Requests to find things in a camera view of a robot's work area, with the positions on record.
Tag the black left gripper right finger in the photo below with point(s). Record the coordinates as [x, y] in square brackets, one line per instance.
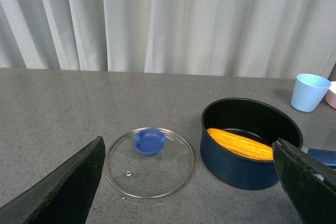
[309, 184]

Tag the yellow corn cob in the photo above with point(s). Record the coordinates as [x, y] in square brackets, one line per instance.
[241, 146]

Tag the dark blue saucepan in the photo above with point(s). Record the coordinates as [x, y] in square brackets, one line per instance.
[262, 123]

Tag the glass lid with blue knob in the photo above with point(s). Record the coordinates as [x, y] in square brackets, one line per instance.
[149, 163]

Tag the white pleated curtain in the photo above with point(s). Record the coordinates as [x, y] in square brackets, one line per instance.
[243, 38]

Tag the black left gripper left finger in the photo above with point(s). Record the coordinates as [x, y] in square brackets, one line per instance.
[63, 196]

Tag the pink bowl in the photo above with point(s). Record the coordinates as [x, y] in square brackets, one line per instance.
[330, 96]

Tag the light blue cup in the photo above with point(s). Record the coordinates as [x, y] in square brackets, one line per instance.
[309, 90]

